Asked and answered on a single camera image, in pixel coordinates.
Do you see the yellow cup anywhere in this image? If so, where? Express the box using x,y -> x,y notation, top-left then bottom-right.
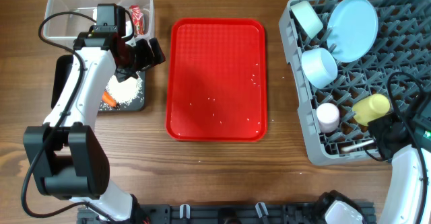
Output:
352,94 -> 391,126

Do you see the pile of white rice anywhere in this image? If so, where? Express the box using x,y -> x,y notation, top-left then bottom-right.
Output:
98,72 -> 145,112

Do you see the red serving tray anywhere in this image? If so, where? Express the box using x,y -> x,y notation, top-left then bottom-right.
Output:
166,18 -> 267,142

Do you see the large light blue plate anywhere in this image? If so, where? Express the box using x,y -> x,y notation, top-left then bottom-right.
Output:
327,0 -> 378,63

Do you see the grey dishwasher rack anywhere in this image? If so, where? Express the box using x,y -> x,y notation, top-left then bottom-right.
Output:
279,0 -> 430,165

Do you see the red candy wrapper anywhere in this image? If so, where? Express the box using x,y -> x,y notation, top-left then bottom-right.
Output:
129,5 -> 145,35

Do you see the black rectangular tray bin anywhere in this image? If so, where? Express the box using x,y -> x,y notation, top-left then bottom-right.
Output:
51,54 -> 147,113

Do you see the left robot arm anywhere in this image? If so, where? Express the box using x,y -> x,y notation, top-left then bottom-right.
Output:
23,3 -> 165,223

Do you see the orange carrot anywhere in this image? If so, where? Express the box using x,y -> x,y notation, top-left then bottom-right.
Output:
102,91 -> 118,108

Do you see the clear plastic waste bin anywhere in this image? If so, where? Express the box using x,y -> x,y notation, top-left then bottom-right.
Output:
43,0 -> 156,48

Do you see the light blue bowl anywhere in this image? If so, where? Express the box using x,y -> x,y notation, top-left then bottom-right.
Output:
301,48 -> 337,89

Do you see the pink cup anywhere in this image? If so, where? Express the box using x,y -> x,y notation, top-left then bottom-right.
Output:
316,103 -> 340,133

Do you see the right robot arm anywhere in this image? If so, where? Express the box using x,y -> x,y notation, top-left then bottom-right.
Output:
353,92 -> 430,223

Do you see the white plastic spoon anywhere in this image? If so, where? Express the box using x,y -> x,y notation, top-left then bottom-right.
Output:
341,139 -> 374,152

